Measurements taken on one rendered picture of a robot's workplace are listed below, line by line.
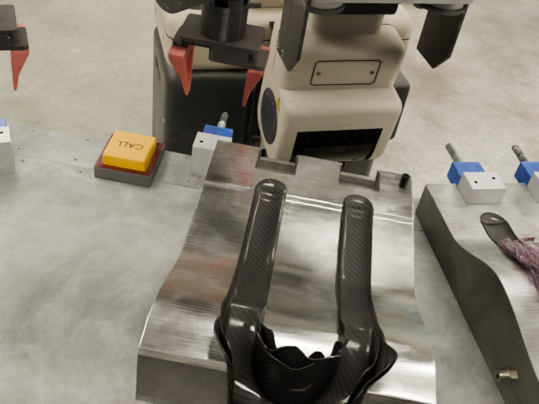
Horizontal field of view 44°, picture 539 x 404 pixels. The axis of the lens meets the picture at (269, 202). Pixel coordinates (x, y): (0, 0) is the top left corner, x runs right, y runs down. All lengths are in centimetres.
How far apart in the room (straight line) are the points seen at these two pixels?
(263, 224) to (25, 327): 29
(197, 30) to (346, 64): 38
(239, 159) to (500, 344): 38
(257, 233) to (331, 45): 47
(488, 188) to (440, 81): 212
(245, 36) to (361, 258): 31
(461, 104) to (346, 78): 175
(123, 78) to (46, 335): 199
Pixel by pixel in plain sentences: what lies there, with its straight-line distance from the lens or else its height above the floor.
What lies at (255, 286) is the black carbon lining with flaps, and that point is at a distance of 69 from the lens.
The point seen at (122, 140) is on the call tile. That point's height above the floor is 84.
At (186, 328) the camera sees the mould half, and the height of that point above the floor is 93.
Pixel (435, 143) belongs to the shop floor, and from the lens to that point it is 262.
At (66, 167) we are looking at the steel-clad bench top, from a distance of 98.
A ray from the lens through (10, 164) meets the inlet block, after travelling 96.
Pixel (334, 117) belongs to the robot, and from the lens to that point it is 117.
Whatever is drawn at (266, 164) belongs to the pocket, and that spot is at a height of 87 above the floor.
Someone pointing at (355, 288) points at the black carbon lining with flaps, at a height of 88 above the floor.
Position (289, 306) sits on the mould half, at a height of 92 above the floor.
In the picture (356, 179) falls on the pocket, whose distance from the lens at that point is 89.
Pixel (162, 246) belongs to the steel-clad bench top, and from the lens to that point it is 85.
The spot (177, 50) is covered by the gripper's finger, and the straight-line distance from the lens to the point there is 86.
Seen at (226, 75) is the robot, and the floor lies 68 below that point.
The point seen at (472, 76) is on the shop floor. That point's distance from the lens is 315.
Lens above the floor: 141
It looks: 41 degrees down
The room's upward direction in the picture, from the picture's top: 10 degrees clockwise
